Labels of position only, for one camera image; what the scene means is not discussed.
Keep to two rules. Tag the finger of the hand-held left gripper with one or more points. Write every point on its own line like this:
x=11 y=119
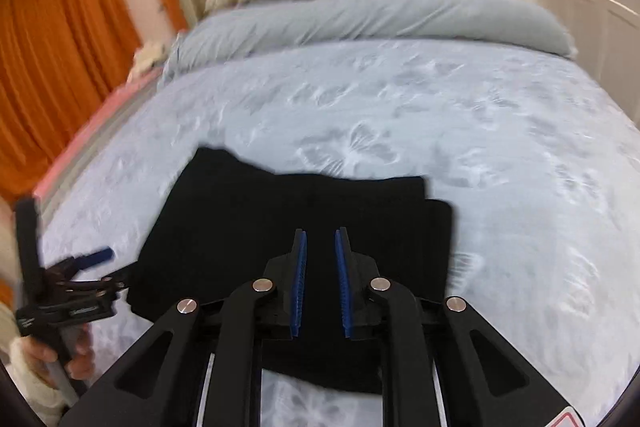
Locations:
x=117 y=279
x=95 y=256

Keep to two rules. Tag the pink cloth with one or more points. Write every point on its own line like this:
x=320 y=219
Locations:
x=85 y=147

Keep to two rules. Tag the grey duvet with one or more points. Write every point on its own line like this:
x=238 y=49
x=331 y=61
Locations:
x=375 y=19

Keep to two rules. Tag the black pants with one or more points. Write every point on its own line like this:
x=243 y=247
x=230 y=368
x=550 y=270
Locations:
x=225 y=217

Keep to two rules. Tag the person's left hand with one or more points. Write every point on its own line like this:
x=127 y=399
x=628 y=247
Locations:
x=82 y=357

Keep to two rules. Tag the white flower plush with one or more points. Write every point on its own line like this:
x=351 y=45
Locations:
x=147 y=62

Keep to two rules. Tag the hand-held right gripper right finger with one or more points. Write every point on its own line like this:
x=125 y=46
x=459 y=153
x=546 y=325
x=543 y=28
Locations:
x=345 y=287

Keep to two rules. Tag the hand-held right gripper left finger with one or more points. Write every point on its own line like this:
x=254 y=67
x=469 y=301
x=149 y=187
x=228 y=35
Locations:
x=298 y=287

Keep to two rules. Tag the person's left forearm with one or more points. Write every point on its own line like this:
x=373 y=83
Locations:
x=30 y=399

